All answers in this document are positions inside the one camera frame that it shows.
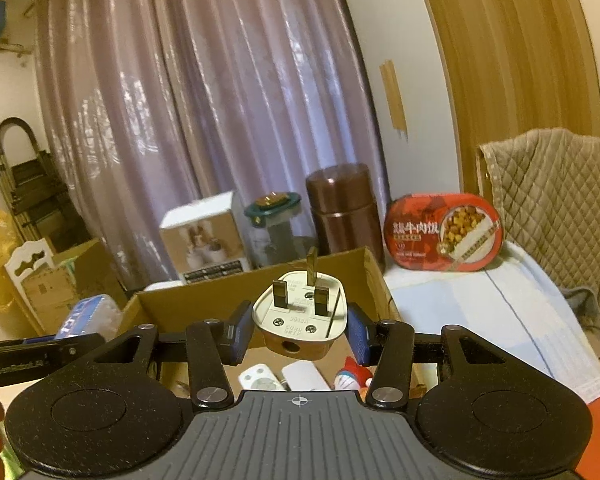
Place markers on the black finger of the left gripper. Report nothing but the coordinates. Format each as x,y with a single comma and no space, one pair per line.
50,350

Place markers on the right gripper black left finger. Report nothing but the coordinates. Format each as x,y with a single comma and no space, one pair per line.
206,347

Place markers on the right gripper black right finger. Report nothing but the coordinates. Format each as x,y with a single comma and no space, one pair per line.
392,347

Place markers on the red cartoon figurine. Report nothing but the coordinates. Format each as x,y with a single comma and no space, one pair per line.
353,377

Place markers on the clear plastic box blue label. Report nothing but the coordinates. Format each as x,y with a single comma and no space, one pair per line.
95,315

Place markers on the white remote control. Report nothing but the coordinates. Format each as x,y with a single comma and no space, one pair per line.
261,378

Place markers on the white square tray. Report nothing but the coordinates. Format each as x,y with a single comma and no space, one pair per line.
304,376

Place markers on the white plug adapter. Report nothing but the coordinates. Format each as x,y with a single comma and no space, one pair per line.
302,312

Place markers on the open brown cardboard box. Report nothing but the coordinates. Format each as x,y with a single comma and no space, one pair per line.
172,309

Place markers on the side cardboard box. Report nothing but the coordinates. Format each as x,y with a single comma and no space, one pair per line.
81,272

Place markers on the white product box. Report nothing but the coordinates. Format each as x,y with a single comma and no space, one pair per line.
204,239

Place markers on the white carved chair back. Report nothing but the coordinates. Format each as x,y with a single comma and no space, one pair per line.
31,256

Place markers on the glass jar green lid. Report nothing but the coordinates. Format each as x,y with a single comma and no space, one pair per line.
279,229

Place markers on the dark folding ladder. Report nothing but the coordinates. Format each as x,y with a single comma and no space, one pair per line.
36,197

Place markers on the checkered blue tablecloth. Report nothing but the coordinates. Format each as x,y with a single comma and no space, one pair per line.
512,303

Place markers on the red beef rice meal box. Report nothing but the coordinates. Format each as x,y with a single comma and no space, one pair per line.
444,232

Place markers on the brown metal canister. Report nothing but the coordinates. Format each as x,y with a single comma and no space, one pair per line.
344,210

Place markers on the beige quilted chair cover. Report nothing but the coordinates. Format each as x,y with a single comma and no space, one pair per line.
545,184

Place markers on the purple curtain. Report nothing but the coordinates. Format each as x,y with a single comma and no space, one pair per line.
151,104

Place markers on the wooden strips on wall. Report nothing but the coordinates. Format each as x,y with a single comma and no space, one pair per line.
393,96

